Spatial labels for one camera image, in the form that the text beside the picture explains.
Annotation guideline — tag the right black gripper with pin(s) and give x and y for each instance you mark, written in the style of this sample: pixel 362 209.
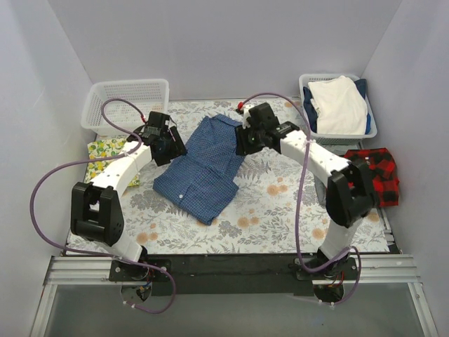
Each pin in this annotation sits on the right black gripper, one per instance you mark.
pixel 243 141

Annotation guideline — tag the floral patterned table mat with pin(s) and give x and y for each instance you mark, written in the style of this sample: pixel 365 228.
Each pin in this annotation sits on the floral patterned table mat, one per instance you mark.
pixel 275 210

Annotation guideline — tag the left white plastic basket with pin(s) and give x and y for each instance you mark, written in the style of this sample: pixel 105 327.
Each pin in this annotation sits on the left white plastic basket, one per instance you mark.
pixel 124 101

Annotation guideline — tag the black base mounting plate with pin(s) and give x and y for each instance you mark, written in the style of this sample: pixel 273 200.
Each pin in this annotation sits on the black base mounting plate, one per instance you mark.
pixel 230 274

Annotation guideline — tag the red black plaid shirt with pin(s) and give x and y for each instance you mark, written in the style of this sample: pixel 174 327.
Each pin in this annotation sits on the red black plaid shirt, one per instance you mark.
pixel 383 171

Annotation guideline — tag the blue checkered long sleeve shirt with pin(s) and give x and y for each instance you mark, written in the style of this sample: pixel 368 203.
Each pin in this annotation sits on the blue checkered long sleeve shirt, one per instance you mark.
pixel 202 181

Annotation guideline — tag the aluminium frame rail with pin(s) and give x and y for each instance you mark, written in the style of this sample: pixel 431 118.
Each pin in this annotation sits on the aluminium frame rail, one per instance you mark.
pixel 78 270

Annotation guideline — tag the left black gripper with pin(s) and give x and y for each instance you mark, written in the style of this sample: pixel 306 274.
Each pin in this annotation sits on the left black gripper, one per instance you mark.
pixel 168 151

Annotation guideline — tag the white folded shirt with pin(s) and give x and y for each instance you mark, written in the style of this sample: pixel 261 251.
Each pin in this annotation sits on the white folded shirt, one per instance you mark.
pixel 340 105

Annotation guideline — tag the lemon print folded cloth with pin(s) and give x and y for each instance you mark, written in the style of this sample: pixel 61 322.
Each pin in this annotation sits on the lemon print folded cloth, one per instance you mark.
pixel 99 149

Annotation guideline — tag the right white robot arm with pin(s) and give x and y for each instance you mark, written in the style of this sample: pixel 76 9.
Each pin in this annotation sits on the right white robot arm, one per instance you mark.
pixel 350 195

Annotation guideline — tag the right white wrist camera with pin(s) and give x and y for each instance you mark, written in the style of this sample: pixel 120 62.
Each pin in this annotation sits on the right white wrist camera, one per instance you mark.
pixel 243 110

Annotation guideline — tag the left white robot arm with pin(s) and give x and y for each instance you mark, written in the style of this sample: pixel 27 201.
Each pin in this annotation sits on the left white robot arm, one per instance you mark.
pixel 96 213

